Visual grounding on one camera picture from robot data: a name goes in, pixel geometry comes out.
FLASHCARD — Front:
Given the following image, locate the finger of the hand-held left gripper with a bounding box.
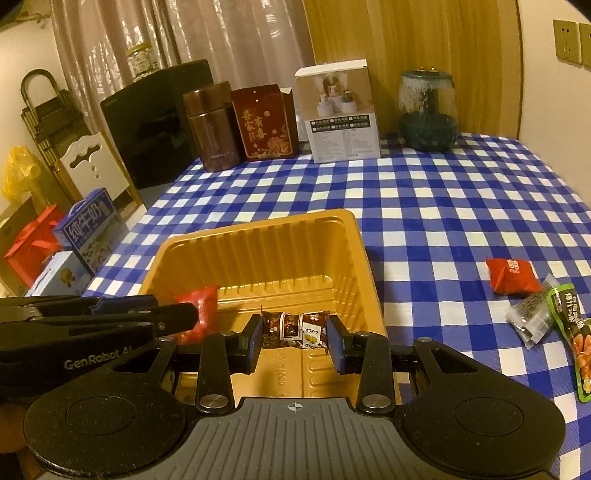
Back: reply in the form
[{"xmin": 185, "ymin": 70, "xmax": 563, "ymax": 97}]
[
  {"xmin": 0, "ymin": 304, "xmax": 200, "ymax": 344},
  {"xmin": 0, "ymin": 294, "xmax": 160, "ymax": 319}
]

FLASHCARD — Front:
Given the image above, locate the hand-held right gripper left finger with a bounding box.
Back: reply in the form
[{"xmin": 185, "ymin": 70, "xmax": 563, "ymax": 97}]
[{"xmin": 111, "ymin": 315, "xmax": 264, "ymax": 418}]

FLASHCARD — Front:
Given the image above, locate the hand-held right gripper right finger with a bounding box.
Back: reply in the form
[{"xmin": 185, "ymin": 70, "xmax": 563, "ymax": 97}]
[{"xmin": 325, "ymin": 315, "xmax": 485, "ymax": 418}]

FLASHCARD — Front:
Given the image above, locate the brown candy packet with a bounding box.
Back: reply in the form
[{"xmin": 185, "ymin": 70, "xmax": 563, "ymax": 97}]
[{"xmin": 261, "ymin": 311, "xmax": 329, "ymax": 352}]

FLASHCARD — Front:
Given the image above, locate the red snack packet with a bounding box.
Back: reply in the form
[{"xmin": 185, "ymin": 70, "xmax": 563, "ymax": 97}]
[
  {"xmin": 486, "ymin": 257, "xmax": 542, "ymax": 294},
  {"xmin": 174, "ymin": 286, "xmax": 220, "ymax": 344}
]

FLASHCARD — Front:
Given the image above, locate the orange plastic tray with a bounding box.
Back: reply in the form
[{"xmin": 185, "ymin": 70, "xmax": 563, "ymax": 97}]
[{"xmin": 139, "ymin": 209, "xmax": 386, "ymax": 402}]

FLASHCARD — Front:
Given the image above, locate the light blue box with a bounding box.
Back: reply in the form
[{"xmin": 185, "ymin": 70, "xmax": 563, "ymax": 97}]
[{"xmin": 25, "ymin": 250, "xmax": 93, "ymax": 297}]

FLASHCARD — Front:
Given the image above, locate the blue milk carton box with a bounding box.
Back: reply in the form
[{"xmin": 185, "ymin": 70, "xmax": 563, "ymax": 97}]
[{"xmin": 52, "ymin": 188, "xmax": 122, "ymax": 275}]

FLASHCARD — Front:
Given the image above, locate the red gift bag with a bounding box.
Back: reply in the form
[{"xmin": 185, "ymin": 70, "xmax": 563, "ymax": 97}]
[{"xmin": 4, "ymin": 205, "xmax": 65, "ymax": 289}]

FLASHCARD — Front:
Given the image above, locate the cardboard box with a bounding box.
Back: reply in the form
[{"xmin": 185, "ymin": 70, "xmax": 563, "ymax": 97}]
[{"xmin": 0, "ymin": 196, "xmax": 38, "ymax": 296}]

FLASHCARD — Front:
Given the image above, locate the white chair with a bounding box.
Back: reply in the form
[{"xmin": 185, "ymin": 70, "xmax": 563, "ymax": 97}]
[{"xmin": 54, "ymin": 131, "xmax": 144, "ymax": 217}]

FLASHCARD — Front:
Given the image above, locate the yellow plastic bag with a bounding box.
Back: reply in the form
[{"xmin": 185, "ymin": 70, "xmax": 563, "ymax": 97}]
[{"xmin": 2, "ymin": 147, "xmax": 42, "ymax": 204}]

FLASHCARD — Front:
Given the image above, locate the blue white checked tablecloth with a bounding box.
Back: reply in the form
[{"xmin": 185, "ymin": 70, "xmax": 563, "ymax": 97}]
[{"xmin": 90, "ymin": 131, "xmax": 591, "ymax": 480}]

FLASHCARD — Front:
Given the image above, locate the black box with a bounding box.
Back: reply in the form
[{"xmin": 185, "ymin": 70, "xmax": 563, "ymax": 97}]
[{"xmin": 100, "ymin": 59, "xmax": 215, "ymax": 189}]

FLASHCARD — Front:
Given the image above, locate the dark clear snack packet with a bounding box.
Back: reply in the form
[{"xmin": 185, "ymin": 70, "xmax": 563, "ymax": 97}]
[{"xmin": 505, "ymin": 274, "xmax": 561, "ymax": 344}]

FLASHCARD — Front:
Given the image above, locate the brown canister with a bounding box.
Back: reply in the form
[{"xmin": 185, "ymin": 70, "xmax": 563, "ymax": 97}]
[{"xmin": 183, "ymin": 81, "xmax": 246, "ymax": 173}]

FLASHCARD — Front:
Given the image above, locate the dark metal rack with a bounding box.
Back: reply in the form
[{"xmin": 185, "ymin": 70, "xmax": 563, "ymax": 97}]
[{"xmin": 19, "ymin": 69, "xmax": 81, "ymax": 185}]

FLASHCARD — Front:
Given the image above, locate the white printed box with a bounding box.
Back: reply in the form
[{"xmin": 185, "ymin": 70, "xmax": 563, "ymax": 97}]
[{"xmin": 294, "ymin": 59, "xmax": 382, "ymax": 164}]

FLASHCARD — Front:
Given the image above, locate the red gift box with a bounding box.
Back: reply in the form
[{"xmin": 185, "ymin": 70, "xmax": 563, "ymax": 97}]
[{"xmin": 231, "ymin": 84, "xmax": 301, "ymax": 161}]

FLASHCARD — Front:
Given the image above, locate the glass jar with dark base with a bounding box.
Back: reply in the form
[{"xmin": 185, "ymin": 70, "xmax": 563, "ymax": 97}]
[{"xmin": 399, "ymin": 68, "xmax": 459, "ymax": 152}]

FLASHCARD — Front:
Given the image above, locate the glass jar with label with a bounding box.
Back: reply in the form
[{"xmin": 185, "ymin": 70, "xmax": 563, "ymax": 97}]
[{"xmin": 126, "ymin": 42, "xmax": 158, "ymax": 78}]

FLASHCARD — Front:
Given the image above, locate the green snack packet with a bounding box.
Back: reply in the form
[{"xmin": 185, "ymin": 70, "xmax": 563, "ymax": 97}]
[{"xmin": 546, "ymin": 284, "xmax": 591, "ymax": 400}]

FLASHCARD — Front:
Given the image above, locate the sheer curtain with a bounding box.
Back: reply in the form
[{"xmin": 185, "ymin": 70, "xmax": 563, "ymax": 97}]
[{"xmin": 48, "ymin": 0, "xmax": 319, "ymax": 121}]

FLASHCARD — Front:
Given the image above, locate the wall socket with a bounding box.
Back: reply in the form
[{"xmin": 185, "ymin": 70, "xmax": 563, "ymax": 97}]
[
  {"xmin": 577, "ymin": 21, "xmax": 591, "ymax": 69},
  {"xmin": 553, "ymin": 19, "xmax": 581, "ymax": 65}
]

